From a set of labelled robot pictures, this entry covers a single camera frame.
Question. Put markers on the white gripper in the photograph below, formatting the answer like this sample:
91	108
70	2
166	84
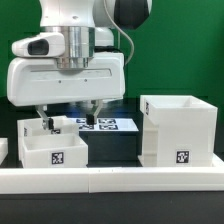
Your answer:
39	82

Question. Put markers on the white drawer box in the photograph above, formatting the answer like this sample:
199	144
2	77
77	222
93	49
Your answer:
34	127
53	151

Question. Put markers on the white drawer cabinet frame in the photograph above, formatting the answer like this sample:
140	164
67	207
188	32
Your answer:
178	131

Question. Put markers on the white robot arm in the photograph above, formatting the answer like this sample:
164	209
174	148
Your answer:
73	58

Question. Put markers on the fiducial marker sheet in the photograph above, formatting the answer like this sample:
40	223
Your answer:
107	124

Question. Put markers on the white left fence block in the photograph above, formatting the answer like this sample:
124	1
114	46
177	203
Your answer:
3	149

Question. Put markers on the white front fence rail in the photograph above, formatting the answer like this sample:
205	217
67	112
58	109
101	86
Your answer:
97	180

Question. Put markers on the white fence rail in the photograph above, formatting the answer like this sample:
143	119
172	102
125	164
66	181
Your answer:
217	162
97	180

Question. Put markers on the white right fence rail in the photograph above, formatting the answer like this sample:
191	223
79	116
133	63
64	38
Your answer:
217	162

